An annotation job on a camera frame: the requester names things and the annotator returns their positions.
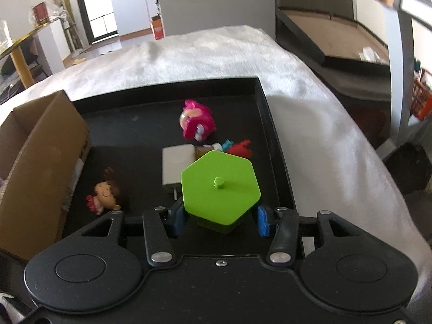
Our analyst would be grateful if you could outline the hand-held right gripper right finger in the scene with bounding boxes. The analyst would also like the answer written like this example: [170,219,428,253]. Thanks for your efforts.
[257,205,358,266]

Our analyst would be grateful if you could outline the black tray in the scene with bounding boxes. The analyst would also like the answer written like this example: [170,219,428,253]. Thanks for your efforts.
[62,77,298,242]

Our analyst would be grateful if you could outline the glass balcony door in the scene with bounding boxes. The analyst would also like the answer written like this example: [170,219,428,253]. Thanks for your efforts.
[79,0,117,44]

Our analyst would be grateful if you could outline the clear glass jar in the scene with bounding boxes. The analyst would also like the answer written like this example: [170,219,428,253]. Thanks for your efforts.
[0,20,14,46]

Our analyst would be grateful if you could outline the brown-haired doll figurine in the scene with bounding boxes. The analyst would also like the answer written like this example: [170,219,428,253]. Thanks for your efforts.
[85,167,123,215]

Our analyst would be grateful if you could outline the grey frame post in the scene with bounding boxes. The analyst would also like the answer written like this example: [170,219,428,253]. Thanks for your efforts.
[374,0,432,149]

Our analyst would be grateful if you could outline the orange plastic basket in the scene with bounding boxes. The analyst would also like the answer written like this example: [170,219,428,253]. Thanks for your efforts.
[410,69,432,120]

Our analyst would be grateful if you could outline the orange carton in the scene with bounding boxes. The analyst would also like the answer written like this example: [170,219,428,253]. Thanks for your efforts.
[149,15,166,40]

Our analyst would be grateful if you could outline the white charger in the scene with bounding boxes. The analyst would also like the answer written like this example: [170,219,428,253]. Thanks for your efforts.
[162,144,197,200]

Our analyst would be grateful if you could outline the red canister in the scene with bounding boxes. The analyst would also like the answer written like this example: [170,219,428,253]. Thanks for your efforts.
[32,2,48,24]

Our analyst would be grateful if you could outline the gold round table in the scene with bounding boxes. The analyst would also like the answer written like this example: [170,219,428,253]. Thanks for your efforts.
[0,23,61,88]

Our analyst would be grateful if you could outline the red toy figure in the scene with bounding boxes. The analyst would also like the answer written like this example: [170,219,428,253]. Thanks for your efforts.
[216,138,253,158]

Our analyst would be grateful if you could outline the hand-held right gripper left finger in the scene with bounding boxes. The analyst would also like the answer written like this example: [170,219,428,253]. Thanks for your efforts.
[79,202,186,265]

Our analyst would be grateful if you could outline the brown cardboard box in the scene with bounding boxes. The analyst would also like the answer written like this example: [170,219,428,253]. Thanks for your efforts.
[0,89,91,260]

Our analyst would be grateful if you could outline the white kitchen cabinet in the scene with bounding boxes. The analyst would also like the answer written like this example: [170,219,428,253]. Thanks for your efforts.
[109,0,159,39]

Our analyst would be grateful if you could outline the dark bags under table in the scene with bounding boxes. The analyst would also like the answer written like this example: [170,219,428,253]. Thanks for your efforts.
[0,37,53,86]

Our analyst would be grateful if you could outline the white fluffy blanket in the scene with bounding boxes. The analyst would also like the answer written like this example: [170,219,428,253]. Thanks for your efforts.
[0,24,426,311]

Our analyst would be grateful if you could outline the pink figurine toy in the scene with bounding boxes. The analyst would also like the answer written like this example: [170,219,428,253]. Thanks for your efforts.
[179,99,217,141]

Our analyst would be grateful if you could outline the green hexagonal box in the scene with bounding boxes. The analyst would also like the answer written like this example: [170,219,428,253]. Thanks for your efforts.
[180,150,262,234]

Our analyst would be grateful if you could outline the small beige toy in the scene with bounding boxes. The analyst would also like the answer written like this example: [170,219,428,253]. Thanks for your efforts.
[195,143,221,159]

